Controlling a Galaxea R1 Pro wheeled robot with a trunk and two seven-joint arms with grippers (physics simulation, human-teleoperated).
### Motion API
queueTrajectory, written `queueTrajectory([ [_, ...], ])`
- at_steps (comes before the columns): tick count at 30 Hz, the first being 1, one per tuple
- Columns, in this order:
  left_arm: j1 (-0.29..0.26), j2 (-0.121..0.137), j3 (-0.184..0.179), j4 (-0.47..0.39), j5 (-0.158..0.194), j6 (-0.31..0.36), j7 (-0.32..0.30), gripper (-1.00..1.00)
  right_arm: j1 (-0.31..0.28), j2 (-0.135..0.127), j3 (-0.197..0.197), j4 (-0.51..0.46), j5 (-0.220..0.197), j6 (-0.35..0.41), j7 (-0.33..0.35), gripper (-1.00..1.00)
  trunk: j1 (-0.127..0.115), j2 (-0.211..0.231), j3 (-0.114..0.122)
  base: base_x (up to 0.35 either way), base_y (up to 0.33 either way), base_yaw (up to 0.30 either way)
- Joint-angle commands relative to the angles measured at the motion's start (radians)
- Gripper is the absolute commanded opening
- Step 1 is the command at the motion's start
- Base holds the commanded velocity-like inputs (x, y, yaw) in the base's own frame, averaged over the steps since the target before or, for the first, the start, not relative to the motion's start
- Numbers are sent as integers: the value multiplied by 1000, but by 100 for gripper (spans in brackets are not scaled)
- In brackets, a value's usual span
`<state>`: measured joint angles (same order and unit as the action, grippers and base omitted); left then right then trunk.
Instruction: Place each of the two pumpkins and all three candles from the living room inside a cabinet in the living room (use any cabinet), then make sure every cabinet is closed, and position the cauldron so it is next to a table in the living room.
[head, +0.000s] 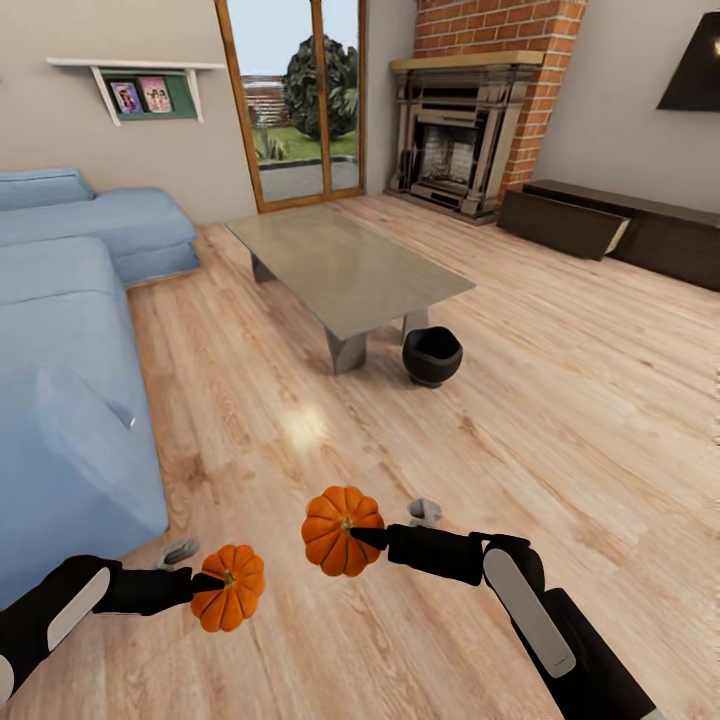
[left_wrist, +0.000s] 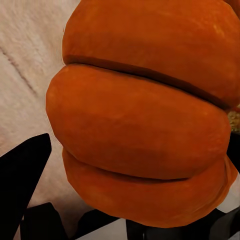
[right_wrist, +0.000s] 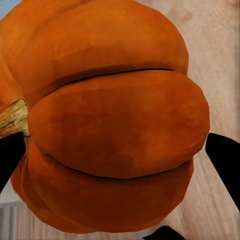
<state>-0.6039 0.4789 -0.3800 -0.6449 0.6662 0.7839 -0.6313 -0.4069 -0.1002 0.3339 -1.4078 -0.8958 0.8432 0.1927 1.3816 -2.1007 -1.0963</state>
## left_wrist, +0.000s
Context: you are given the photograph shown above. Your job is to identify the pumpkin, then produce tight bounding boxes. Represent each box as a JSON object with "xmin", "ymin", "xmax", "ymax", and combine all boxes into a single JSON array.
[{"xmin": 45, "ymin": 0, "xmax": 240, "ymax": 228}]

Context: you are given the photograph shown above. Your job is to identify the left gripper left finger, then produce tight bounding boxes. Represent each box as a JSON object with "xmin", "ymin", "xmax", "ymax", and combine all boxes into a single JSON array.
[{"xmin": 0, "ymin": 133, "xmax": 52, "ymax": 240}]

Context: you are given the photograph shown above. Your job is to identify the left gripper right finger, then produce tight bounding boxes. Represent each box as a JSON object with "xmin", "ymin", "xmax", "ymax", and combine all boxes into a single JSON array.
[{"xmin": 226, "ymin": 133, "xmax": 240, "ymax": 173}]

